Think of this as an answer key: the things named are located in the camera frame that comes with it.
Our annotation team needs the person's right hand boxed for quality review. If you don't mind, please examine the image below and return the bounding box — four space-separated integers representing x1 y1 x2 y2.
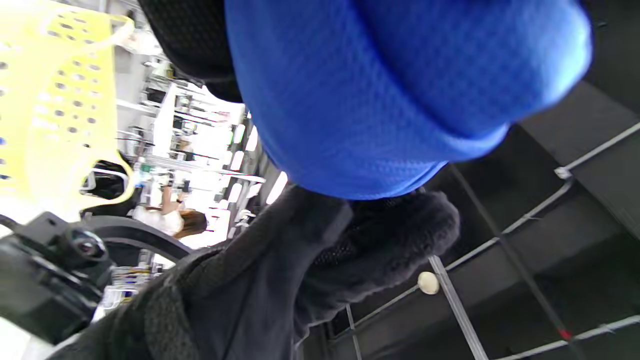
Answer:
47 185 462 360

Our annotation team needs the person's left hand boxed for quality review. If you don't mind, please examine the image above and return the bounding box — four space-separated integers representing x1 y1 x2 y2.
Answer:
137 0 246 104

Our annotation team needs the blue t-shirt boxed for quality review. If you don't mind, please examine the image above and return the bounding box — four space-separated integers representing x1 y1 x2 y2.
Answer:
224 0 594 201

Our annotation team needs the yellow perforated plastic basket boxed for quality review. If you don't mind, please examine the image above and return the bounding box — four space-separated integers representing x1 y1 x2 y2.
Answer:
0 0 137 223

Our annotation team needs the white round ceiling sensor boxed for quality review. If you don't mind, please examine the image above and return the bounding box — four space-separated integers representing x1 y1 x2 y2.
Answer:
417 271 441 296

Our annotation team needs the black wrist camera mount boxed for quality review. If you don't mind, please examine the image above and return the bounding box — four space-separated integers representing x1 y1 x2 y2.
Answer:
0 212 196 346

